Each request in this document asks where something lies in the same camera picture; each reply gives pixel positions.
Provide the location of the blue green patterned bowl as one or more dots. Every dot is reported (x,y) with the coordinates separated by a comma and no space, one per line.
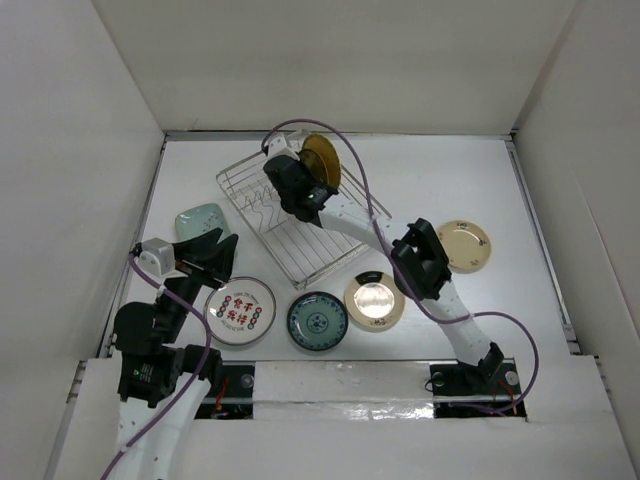
(317,321)

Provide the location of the yellow woven pattern plate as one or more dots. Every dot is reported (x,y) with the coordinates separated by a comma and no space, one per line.
(326,150)

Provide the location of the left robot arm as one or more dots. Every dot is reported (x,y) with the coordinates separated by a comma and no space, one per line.
(168,362)

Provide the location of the wire dish rack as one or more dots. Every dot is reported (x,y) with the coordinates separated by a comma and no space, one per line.
(304,252)

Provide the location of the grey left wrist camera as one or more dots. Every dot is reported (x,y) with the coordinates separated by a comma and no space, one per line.
(157,257)

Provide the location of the white plate red characters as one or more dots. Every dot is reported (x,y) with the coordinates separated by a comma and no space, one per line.
(241,312)

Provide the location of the pale green rectangular dish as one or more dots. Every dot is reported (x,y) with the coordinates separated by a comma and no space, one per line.
(199,220)

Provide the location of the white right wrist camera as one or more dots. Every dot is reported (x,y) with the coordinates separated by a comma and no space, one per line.
(279,145)

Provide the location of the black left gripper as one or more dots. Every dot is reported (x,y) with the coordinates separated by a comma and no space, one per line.
(201,256)

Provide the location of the brown yellow patterned plate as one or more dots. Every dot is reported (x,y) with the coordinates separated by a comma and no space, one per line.
(314,163)

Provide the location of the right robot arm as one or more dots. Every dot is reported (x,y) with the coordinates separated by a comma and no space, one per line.
(418,260)

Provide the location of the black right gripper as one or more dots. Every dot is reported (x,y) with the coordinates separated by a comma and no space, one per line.
(298,163)

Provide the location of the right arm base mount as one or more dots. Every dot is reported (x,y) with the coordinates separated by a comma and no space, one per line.
(456,395)

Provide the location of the cream plate with drawings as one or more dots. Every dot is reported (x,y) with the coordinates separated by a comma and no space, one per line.
(467,245)

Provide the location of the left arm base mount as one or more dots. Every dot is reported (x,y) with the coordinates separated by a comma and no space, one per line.
(232,397)

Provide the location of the cream bowl black rim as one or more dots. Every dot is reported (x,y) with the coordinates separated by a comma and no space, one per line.
(374,302)

